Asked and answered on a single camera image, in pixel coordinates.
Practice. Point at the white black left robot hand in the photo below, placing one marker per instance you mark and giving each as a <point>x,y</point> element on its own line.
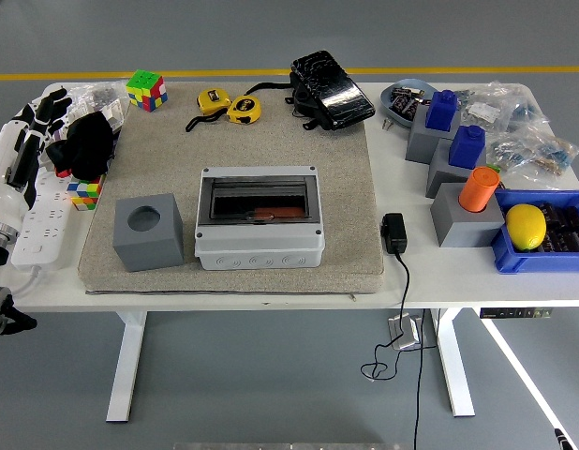
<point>8,187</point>

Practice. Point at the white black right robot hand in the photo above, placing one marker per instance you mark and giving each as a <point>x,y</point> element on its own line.
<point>562,443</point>

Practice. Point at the smoky transparent box lid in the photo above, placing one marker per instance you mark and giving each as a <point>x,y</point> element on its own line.
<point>261,187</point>

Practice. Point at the orange cylinder battery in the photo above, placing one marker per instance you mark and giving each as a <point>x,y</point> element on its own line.
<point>280,213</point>
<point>478,190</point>

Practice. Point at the grey cube battery holder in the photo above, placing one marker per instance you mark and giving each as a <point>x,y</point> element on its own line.
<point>441,178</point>
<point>463,227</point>
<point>149,248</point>
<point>420,143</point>

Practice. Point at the grey plastic junction box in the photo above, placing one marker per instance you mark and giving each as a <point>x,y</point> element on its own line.
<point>261,248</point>

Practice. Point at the blue square battery block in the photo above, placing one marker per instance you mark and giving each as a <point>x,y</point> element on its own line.
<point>441,110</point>
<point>466,147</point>

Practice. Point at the white power strip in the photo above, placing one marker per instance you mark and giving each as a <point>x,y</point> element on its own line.
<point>46,225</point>

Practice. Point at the multicoloured puzzle cube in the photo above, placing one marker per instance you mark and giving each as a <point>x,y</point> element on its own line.
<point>85,194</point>
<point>146,91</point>

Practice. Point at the black cloth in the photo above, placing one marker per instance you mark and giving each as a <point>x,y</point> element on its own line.
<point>88,145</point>

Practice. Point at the clear bag white sockets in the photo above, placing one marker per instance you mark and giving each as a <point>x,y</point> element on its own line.
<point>114,115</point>

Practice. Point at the clear bag dark screws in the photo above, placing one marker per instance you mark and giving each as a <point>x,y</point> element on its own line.
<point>102,94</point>

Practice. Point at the white table leg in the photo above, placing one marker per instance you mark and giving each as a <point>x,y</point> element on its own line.
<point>125,365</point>
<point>453,365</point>

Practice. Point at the black table control panel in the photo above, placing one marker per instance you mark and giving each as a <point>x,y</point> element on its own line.
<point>514,313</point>

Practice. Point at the blue plastic parts bin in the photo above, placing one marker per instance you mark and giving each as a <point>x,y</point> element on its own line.
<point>538,262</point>

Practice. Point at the black cylindrical capacitor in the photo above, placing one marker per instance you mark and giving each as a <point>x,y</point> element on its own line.
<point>566,243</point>
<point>553,215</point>
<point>575,219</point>

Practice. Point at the yellow lemon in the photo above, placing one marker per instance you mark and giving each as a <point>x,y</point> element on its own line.
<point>526,226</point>

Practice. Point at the yellow tape measure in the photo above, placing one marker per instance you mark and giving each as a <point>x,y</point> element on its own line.
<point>213,100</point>
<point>244,110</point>

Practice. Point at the black power adapter plug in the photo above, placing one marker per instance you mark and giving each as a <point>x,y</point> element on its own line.
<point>394,234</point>

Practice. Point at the small green object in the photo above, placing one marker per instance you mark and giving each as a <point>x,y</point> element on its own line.
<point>494,168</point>

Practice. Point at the clear bag brown components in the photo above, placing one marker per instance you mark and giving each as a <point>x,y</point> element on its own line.
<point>554,157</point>

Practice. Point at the clear bag dark components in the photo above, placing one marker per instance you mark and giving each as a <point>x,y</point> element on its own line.
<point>509,152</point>

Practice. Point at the clear bag blue components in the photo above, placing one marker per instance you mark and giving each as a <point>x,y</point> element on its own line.
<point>528,115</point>

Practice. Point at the grey-brown fabric mat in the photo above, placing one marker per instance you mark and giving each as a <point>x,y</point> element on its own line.
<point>345,187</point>

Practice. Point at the clear bag white connectors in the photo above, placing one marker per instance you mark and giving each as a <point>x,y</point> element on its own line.
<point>484,111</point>

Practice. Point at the black glossy pouch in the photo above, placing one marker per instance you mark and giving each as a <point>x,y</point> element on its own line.
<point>341,98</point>

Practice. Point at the black printed capacitor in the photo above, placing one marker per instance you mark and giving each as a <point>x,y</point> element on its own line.
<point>397,98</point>
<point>410,109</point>

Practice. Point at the blue-grey shallow dish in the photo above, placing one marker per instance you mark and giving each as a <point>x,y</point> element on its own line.
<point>387,104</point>

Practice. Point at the silver metal floor bracket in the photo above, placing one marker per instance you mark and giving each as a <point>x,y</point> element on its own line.
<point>406,335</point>

